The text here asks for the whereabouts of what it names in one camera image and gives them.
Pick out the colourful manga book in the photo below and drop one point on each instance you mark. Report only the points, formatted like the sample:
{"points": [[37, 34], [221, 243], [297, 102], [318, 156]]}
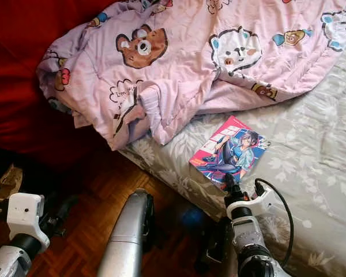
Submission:
{"points": [[228, 151]]}

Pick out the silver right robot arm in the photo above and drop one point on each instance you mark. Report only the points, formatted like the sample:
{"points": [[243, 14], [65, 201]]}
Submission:
{"points": [[256, 248]]}

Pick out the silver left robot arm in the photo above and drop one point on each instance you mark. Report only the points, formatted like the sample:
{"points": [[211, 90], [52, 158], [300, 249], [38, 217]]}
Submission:
{"points": [[11, 262]]}

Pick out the brown torn cardboard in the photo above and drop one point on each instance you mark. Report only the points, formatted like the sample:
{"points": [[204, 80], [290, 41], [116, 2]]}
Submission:
{"points": [[11, 182]]}

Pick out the silver right robot leg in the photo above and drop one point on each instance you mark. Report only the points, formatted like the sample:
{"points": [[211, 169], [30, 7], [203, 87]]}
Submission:
{"points": [[216, 254]]}

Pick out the silver robot leg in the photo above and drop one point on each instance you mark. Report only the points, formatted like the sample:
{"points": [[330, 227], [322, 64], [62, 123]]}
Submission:
{"points": [[216, 254], [127, 236]]}

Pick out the silver left robot leg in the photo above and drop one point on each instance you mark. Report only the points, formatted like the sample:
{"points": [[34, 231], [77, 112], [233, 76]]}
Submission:
{"points": [[127, 236]]}

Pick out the bed with grey floral sheet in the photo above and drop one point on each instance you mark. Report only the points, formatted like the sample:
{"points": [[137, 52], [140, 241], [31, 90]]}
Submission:
{"points": [[305, 144]]}

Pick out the pink cartoon bear blanket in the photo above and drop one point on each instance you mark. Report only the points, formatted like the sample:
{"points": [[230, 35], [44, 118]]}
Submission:
{"points": [[196, 63]]}

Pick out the large red fabric cushion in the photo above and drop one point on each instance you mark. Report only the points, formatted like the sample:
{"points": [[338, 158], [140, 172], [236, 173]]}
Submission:
{"points": [[17, 69]]}

